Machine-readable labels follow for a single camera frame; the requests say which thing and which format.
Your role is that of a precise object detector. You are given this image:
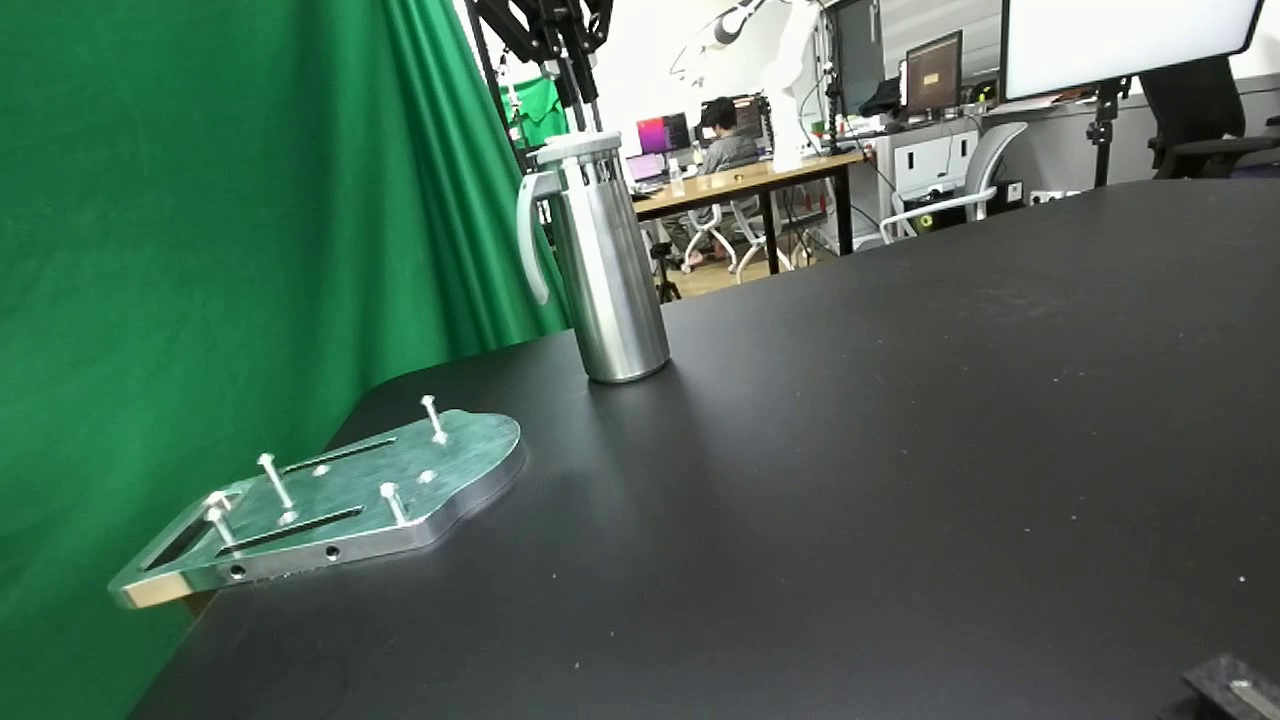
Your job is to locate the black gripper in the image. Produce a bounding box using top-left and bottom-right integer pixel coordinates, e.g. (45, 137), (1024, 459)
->
(475, 0), (619, 118)

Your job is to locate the silver thermos flask lid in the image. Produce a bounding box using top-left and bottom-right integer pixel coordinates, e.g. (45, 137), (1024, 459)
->
(528, 127), (628, 169)

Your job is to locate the stainless steel thermos flask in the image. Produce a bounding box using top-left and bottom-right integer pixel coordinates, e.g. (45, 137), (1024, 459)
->
(511, 127), (678, 392)

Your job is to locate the pink lit computer monitor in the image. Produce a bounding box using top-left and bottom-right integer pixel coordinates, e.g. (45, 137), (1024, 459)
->
(634, 110), (697, 160)

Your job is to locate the seated person with dark hair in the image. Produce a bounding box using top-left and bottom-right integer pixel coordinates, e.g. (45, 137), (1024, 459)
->
(694, 90), (766, 177)

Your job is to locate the wooden desk with black legs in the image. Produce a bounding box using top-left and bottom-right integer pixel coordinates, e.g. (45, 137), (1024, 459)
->
(628, 149), (873, 278)

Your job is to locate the black monitor back panel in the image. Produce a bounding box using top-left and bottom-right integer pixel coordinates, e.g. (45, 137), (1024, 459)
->
(823, 0), (893, 118)

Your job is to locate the dark framed box monitor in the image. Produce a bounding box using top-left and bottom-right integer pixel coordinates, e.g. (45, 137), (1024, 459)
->
(902, 26), (970, 114)

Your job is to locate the white cabinet desk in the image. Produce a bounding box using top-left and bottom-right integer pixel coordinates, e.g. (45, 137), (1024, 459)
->
(852, 109), (1033, 253)

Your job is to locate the silver bolt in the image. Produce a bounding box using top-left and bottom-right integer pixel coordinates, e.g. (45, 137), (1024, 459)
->
(199, 489), (244, 550)
(417, 392), (454, 450)
(375, 481), (414, 532)
(253, 450), (299, 519)

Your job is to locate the grey metal mounting plate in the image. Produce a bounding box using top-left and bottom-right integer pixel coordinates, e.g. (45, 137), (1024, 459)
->
(108, 409), (528, 615)

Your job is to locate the green backdrop curtain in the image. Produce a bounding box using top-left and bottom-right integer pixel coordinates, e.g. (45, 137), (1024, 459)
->
(0, 0), (582, 720)

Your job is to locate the black tripod stand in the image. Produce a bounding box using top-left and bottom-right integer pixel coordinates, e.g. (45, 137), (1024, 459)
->
(1084, 75), (1131, 193)

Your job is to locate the large white screen panel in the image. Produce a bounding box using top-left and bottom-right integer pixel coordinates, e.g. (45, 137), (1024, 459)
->
(1000, 0), (1268, 102)

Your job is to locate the black office chair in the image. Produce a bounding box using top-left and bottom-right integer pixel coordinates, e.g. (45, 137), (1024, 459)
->
(1135, 52), (1280, 182)

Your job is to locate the grey metal bracket piece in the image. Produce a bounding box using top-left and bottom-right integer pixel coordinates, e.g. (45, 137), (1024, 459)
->
(1181, 652), (1280, 720)

